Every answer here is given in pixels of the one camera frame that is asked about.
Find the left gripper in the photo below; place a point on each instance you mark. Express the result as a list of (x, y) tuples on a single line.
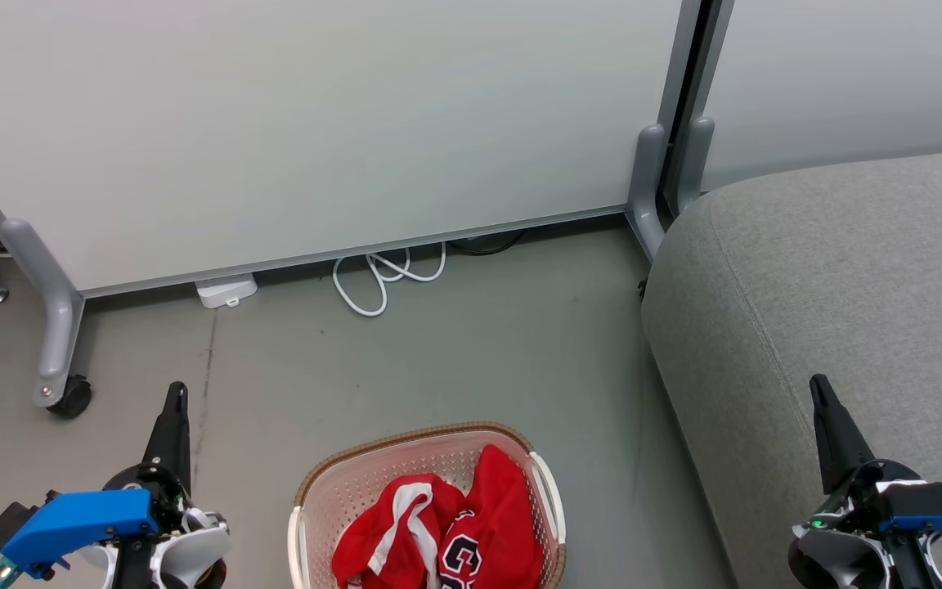
[(193, 548)]

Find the black caster wheel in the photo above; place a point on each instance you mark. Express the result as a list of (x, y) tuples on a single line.
[(72, 398)]

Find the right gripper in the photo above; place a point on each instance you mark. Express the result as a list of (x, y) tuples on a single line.
[(839, 556)]

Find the narrow white partition panel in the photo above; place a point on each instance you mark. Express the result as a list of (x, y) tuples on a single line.
[(847, 74)]

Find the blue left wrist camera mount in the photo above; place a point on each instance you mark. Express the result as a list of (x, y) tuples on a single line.
[(78, 519)]

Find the red garment with white stripe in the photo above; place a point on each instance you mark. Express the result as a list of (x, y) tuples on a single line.
[(373, 540)]

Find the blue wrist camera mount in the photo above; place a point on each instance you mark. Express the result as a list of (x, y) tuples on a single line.
[(937, 503), (78, 519)]

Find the large white partition panel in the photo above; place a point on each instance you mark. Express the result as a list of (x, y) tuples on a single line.
[(316, 123)]

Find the grey partition leg with caster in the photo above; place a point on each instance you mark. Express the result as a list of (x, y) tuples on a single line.
[(58, 327)]

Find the grey fabric sofa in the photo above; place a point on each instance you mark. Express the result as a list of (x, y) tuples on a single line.
[(831, 286)]

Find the small white power adapter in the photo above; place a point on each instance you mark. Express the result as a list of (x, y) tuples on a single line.
[(226, 290)]

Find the cream plastic laundry basket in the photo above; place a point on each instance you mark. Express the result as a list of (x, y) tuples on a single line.
[(356, 483)]

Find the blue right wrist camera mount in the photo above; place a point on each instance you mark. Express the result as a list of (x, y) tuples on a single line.
[(937, 503)]

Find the red garment with letters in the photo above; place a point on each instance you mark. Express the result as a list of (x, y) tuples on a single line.
[(500, 507)]

